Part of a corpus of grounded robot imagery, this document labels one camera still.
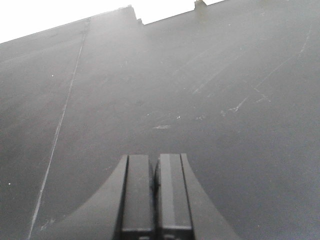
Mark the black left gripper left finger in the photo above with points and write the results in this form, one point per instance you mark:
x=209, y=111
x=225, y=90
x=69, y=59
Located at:
x=122, y=209

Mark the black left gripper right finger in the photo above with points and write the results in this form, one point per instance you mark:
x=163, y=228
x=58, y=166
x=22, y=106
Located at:
x=184, y=210

